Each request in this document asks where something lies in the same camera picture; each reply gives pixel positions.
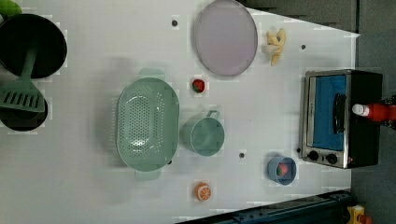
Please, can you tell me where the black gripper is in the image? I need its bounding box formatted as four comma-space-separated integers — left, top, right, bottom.
381, 95, 396, 130

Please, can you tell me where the red ketchup bottle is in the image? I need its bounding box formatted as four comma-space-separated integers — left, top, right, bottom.
352, 104, 388, 122

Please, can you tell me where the black toaster oven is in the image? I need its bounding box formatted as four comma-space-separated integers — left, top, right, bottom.
299, 69, 382, 169

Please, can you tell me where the yellow peeled banana toy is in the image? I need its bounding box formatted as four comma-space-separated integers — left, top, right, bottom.
262, 28, 287, 66

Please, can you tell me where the red strawberry in bowl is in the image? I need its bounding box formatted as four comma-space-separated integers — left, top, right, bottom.
276, 163, 289, 177

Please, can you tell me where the blue bowl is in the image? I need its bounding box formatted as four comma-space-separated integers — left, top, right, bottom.
267, 156, 297, 186

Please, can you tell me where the purple oval plate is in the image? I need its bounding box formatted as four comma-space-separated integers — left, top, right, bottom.
193, 0, 258, 76

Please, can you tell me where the small red strawberry toy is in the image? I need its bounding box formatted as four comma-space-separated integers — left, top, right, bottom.
191, 79, 205, 93

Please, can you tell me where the orange slice toy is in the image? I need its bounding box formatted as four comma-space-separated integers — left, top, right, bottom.
194, 182, 212, 202

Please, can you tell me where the green oval colander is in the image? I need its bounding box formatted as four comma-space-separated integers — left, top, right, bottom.
116, 68, 179, 181

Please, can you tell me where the green slotted spatula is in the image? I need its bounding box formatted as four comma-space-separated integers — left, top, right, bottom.
0, 48, 45, 113

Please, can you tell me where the black small pan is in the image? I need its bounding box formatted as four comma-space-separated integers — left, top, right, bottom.
0, 103, 49, 132

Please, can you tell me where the black round pan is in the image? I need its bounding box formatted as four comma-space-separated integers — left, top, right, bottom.
0, 14, 67, 79

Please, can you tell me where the green object at corner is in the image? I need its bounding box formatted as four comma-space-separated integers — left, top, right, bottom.
0, 0, 22, 18

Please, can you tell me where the dark blue metal frame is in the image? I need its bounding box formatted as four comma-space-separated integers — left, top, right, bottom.
178, 190, 356, 224

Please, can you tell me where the green cup with handle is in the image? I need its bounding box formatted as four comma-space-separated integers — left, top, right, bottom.
180, 110, 225, 157

